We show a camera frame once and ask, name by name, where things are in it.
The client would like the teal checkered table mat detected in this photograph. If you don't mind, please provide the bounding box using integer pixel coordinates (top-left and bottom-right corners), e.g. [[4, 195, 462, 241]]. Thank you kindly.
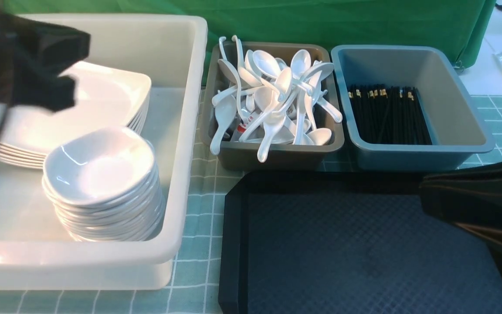
[[0, 95, 502, 314]]

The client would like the bundle of black chopsticks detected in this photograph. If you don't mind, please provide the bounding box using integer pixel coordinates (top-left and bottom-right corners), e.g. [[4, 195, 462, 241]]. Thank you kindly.
[[347, 84, 437, 145]]

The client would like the grey-blue plastic chopstick bin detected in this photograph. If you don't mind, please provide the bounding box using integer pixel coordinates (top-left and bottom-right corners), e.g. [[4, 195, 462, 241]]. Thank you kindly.
[[331, 44, 495, 173]]

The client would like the stack of white small bowls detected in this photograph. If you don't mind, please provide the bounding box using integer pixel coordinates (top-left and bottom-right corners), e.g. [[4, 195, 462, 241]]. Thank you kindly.
[[41, 127, 166, 242]]

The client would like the large white plastic tub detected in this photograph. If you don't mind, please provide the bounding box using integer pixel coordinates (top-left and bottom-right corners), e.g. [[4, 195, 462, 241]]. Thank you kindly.
[[0, 14, 207, 290]]

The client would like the green cloth backdrop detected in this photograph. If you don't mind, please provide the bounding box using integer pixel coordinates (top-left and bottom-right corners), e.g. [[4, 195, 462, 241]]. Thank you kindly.
[[0, 0, 494, 84]]

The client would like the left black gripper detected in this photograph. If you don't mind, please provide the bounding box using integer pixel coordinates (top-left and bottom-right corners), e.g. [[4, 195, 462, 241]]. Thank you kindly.
[[0, 8, 91, 113]]

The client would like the stack of white square plates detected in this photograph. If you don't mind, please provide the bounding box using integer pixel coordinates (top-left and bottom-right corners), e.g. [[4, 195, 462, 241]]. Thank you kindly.
[[0, 61, 152, 169]]

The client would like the pile of white soup spoons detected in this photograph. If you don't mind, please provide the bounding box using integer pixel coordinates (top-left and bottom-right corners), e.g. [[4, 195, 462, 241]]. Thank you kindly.
[[209, 35, 343, 163]]

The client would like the black plastic serving tray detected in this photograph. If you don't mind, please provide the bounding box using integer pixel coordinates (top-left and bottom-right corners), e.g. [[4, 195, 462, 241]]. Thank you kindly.
[[218, 171, 502, 314]]

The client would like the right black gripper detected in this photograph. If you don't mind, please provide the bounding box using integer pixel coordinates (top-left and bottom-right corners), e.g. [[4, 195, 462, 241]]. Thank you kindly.
[[420, 162, 502, 276]]

